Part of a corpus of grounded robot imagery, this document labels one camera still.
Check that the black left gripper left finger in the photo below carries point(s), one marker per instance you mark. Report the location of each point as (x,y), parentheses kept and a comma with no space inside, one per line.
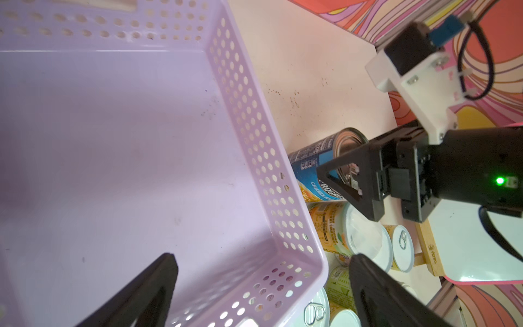
(145,301)

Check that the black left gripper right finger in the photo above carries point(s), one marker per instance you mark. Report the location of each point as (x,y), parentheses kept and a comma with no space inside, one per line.
(381,301)

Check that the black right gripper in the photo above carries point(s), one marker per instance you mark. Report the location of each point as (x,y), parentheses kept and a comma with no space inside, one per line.
(475,166)

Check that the blue label soup can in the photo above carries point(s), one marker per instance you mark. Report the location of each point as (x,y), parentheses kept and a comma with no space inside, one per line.
(305,162)

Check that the purple perforated plastic basket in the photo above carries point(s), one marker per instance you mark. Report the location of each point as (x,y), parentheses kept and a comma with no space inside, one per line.
(133,129)

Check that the green label can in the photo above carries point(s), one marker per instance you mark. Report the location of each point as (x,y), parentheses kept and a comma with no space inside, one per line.
(341,300)

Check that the silver pull tab can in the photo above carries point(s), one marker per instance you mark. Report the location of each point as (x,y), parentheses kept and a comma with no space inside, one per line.
(315,314)

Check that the wooden whiteboard stand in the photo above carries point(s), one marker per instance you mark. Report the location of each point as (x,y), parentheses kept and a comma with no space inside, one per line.
(429,254)

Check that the whiteboard with pink rim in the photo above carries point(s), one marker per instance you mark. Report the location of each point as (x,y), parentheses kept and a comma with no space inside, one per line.
(467,252)

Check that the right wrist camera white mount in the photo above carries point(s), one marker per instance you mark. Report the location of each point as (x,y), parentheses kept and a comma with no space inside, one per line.
(416,65)

